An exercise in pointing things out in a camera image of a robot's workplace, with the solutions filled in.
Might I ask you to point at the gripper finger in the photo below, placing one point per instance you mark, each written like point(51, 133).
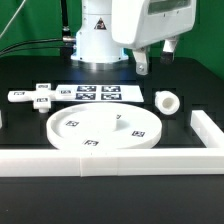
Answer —
point(142, 60)
point(168, 51)

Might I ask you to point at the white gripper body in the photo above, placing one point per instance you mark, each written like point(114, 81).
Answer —
point(139, 23)

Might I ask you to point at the white round table top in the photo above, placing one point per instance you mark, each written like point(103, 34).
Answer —
point(103, 126)

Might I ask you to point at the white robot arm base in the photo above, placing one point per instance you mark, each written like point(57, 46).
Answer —
point(94, 43)

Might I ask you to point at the white marker sheet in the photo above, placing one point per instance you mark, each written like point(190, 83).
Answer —
point(107, 93)

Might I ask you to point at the white cross-shaped table base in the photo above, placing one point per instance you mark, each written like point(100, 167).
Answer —
point(42, 96)

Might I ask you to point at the white right fence rail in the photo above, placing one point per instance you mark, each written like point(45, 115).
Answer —
point(208, 132)

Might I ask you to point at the white fence rail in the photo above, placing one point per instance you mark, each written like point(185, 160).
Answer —
point(30, 163)
point(208, 132)

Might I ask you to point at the white front fence rail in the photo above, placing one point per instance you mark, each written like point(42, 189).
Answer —
point(30, 163)

